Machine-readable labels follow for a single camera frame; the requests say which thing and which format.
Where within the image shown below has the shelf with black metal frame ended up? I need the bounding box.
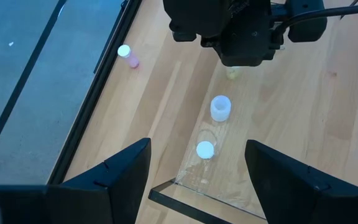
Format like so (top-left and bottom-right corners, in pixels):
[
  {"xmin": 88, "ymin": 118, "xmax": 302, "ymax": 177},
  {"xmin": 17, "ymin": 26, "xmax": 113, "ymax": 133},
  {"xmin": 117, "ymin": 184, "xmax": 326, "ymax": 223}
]
[{"xmin": 147, "ymin": 0, "xmax": 358, "ymax": 224}]

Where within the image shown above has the pink medicine bottle white cap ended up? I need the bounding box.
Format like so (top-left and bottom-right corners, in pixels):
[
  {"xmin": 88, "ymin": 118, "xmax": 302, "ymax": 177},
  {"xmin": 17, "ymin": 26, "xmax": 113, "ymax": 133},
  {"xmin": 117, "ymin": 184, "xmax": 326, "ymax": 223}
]
[{"xmin": 117, "ymin": 44, "xmax": 140, "ymax": 69}]

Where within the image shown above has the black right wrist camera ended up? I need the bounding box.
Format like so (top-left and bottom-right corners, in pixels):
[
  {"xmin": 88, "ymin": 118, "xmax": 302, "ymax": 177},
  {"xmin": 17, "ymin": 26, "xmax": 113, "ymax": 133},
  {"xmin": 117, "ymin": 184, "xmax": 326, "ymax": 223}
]
[{"xmin": 218, "ymin": 39, "xmax": 276, "ymax": 68}]

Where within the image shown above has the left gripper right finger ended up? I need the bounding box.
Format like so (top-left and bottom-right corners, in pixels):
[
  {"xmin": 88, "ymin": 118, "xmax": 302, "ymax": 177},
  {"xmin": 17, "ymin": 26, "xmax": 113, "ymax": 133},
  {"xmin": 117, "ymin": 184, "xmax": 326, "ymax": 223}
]
[{"xmin": 245, "ymin": 139, "xmax": 358, "ymax": 224}]

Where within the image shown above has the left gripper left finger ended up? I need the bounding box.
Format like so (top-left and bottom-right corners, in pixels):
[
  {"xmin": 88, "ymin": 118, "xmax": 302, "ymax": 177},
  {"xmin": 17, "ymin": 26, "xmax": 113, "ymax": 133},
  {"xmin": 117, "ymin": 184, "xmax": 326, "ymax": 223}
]
[{"xmin": 47, "ymin": 138, "xmax": 152, "ymax": 224}]

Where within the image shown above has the yellow medicine bottle white cap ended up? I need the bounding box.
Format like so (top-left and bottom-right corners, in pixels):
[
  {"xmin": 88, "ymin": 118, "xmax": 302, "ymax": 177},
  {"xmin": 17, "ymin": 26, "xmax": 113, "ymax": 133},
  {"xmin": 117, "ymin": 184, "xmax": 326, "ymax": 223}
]
[{"xmin": 225, "ymin": 65, "xmax": 242, "ymax": 81}]

